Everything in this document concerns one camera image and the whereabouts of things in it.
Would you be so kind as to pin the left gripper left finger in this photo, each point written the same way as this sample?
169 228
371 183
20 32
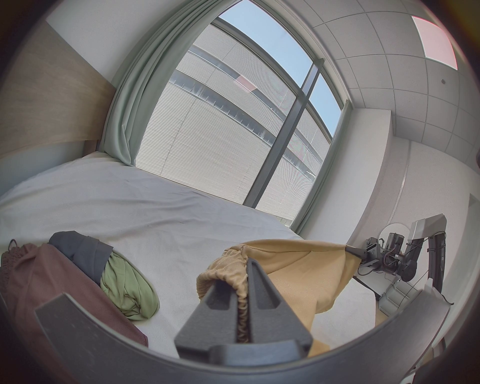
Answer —
210 318

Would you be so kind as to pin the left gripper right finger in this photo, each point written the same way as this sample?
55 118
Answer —
268 315

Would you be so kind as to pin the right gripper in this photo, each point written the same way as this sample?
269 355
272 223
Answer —
372 258

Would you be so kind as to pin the tan shorts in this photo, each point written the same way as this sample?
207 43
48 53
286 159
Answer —
300 270

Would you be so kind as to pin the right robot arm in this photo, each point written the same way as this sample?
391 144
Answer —
427 225

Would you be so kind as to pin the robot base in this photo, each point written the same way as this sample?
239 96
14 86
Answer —
393 300

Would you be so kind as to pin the bed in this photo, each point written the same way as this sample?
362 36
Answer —
150 210

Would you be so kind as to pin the green garment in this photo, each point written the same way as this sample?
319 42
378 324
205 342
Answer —
127 285

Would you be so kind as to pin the grey-green curtain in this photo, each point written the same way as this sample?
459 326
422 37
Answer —
138 93
326 168

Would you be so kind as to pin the dark blue garment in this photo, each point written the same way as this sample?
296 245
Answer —
82 251

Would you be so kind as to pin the maroon garment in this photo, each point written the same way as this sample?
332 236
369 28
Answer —
56 277

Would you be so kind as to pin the window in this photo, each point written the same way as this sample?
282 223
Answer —
225 131

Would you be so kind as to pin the ceiling light panel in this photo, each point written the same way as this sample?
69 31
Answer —
437 43

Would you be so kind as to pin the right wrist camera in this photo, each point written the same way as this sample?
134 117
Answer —
372 242

